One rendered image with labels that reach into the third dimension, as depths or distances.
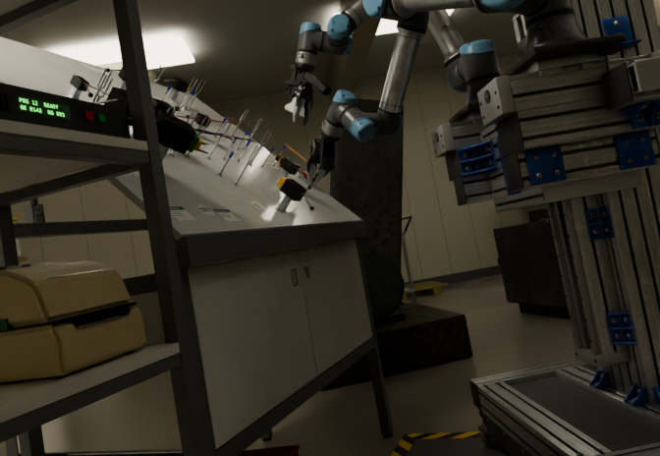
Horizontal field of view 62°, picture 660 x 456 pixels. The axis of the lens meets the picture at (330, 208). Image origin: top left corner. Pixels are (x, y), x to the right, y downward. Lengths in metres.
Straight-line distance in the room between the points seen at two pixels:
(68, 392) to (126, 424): 0.46
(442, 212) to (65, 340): 6.81
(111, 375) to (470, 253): 6.86
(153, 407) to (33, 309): 0.43
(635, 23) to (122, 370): 1.57
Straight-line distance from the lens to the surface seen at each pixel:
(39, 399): 0.92
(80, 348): 1.01
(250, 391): 1.43
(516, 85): 1.41
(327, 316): 1.87
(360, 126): 1.76
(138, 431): 1.38
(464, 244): 7.61
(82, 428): 1.50
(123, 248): 5.41
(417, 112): 7.68
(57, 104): 1.06
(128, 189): 1.30
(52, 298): 1.02
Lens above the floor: 0.80
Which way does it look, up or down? 4 degrees up
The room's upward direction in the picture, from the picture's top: 10 degrees counter-clockwise
